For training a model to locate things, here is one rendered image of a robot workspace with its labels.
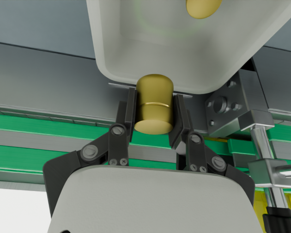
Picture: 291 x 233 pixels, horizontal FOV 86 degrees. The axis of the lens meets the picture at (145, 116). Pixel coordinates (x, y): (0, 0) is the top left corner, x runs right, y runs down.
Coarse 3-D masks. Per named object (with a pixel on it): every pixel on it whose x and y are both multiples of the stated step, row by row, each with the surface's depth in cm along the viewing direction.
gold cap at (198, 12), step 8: (192, 0) 15; (200, 0) 15; (208, 0) 15; (216, 0) 15; (192, 8) 16; (200, 8) 15; (208, 8) 15; (216, 8) 15; (192, 16) 16; (200, 16) 16; (208, 16) 16
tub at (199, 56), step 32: (96, 0) 13; (128, 0) 19; (160, 0) 19; (224, 0) 19; (256, 0) 15; (288, 0) 12; (96, 32) 16; (128, 32) 23; (160, 32) 23; (192, 32) 22; (224, 32) 20; (256, 32) 15; (128, 64) 23; (160, 64) 23; (192, 64) 24; (224, 64) 20
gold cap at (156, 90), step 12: (144, 84) 13; (156, 84) 13; (168, 84) 13; (144, 96) 13; (156, 96) 12; (168, 96) 13; (144, 108) 12; (156, 108) 12; (168, 108) 12; (144, 120) 12; (156, 120) 12; (168, 120) 12; (144, 132) 14; (156, 132) 14; (168, 132) 14
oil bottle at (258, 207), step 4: (256, 192) 28; (260, 192) 28; (256, 196) 27; (260, 196) 27; (256, 200) 27; (260, 200) 27; (256, 204) 27; (260, 204) 27; (256, 208) 26; (260, 208) 26; (264, 208) 27; (256, 212) 26; (260, 212) 26; (264, 212) 26; (260, 216) 26; (260, 220) 26; (260, 224) 25; (264, 228) 25; (264, 232) 25
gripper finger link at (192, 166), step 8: (192, 136) 11; (200, 136) 11; (192, 144) 11; (200, 144) 11; (192, 152) 10; (200, 152) 10; (176, 160) 13; (184, 160) 12; (192, 160) 10; (200, 160) 10; (176, 168) 12; (184, 168) 10; (192, 168) 10; (200, 168) 10
